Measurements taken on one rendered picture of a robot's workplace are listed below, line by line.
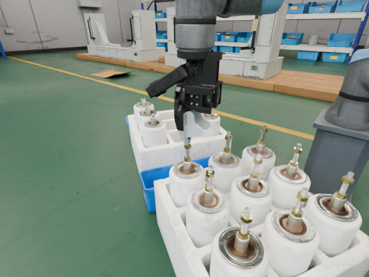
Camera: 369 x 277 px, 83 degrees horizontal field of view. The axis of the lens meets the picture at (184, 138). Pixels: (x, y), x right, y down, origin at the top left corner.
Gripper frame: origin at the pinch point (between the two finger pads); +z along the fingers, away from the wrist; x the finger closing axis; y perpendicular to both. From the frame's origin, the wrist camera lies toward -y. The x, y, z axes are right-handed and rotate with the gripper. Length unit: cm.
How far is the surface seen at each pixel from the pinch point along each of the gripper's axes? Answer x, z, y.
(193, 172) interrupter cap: -0.8, 9.0, 2.7
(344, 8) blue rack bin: 447, -50, 92
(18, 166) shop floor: 0, 34, -86
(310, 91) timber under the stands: 178, 28, 45
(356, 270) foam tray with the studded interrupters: -3.9, 19.7, 40.0
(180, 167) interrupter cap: -0.1, 9.1, -1.2
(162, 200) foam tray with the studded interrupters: -6.2, 16.3, -3.7
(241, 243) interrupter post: -17.3, 6.8, 17.9
